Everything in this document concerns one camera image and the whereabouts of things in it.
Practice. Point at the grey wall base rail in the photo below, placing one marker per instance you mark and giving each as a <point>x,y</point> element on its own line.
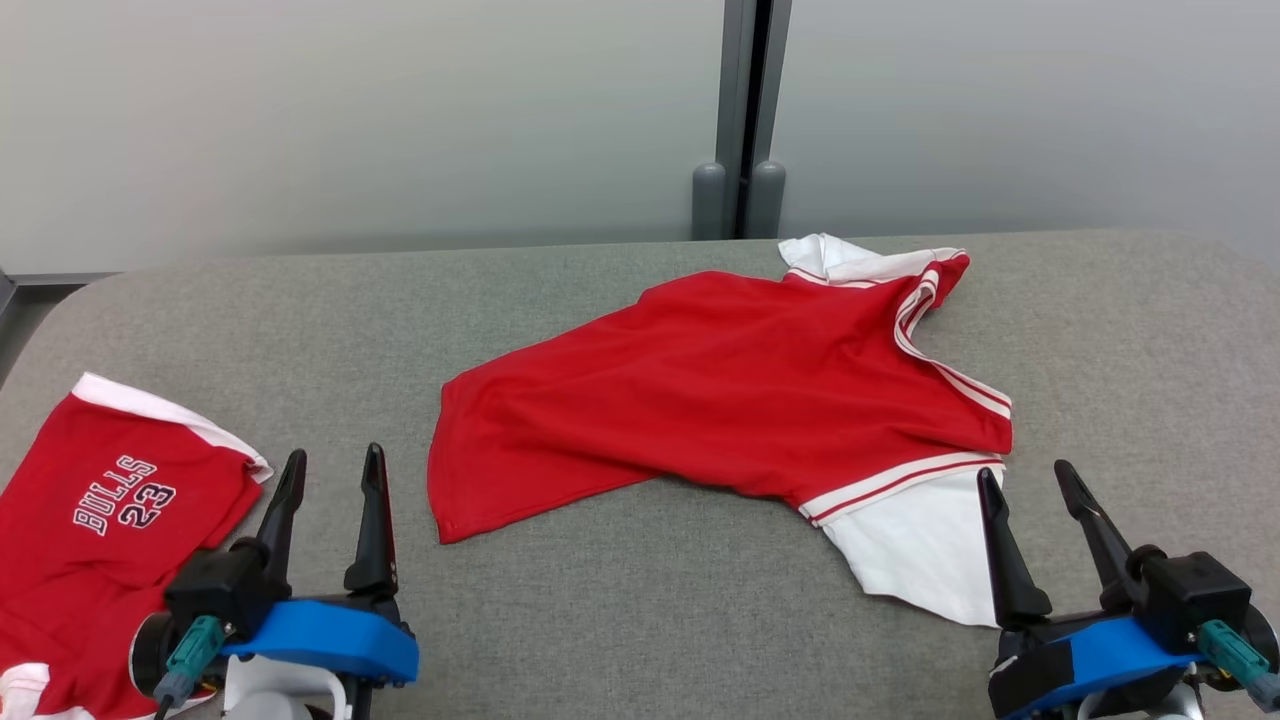
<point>60,277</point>

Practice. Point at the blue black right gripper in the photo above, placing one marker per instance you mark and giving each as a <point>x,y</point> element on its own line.
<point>1100,660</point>

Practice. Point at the grey metal partition post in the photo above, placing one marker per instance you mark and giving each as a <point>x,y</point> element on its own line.
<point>735,90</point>

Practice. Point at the grey cylindrical post foot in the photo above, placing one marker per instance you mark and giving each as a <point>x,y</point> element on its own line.
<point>768,198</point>
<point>708,200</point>

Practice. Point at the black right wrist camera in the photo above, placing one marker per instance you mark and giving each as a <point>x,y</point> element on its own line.
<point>1195,590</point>

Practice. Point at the red Bulls 23 shorts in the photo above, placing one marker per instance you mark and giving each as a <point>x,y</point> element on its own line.
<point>90,580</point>

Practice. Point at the red Bulls jersey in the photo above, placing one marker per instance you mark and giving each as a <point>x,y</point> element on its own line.
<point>720,390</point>

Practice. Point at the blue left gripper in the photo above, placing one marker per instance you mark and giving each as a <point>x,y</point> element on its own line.
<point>330,640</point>

